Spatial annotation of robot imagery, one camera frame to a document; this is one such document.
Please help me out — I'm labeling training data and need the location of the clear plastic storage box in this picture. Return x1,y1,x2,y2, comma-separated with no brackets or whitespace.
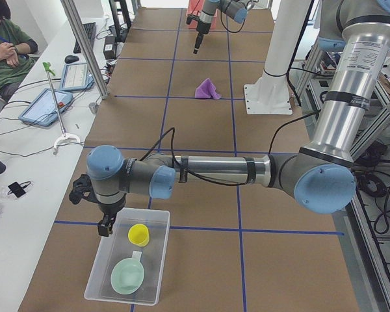
84,208,170,306

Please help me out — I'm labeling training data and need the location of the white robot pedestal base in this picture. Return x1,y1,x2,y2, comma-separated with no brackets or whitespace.
244,0,313,115

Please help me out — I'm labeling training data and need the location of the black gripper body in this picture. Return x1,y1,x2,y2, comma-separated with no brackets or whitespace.
186,12,211,41
69,174,125,224

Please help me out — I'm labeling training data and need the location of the seated person green shirt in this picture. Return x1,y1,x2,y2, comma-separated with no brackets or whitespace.
0,0,38,101

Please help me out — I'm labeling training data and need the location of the mint green bowl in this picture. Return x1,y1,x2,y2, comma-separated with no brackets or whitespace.
110,257,145,294

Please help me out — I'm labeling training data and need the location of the purple microfiber cloth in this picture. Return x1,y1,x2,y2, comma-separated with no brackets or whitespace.
194,78,222,100

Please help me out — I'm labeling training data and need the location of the far blue teach pendant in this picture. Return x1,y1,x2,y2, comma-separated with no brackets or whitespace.
59,63,94,92

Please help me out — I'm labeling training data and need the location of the black computer mouse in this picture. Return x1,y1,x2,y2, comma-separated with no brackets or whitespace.
64,55,79,64

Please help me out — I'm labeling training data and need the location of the black keyboard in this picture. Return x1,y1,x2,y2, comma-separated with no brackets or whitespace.
73,21,98,55

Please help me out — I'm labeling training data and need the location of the black power adapter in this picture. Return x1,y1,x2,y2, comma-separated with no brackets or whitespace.
103,35,117,60

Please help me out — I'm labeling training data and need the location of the aluminium frame post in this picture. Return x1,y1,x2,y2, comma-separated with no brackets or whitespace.
60,0,109,99

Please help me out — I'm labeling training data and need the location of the blue teach pendant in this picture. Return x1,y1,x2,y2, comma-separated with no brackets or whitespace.
18,88,73,127
59,63,94,92

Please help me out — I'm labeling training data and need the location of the metal rod white stand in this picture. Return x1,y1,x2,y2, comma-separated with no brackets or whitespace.
42,62,81,155

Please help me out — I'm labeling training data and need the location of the near blue teach pendant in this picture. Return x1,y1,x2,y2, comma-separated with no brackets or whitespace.
18,88,73,127

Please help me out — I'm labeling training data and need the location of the yellow plastic cup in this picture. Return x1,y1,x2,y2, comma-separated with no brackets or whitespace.
127,224,150,247

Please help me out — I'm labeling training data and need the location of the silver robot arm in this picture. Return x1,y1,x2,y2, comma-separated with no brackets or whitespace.
186,0,255,55
69,1,390,237

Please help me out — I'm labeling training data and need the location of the small black device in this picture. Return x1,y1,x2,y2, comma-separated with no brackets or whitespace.
7,182,26,198

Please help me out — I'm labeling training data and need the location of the brown paper table mat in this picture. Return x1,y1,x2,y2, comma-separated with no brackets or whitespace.
20,8,359,311

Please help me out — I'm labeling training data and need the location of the pink plastic bin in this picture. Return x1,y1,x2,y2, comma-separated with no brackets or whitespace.
186,0,218,30

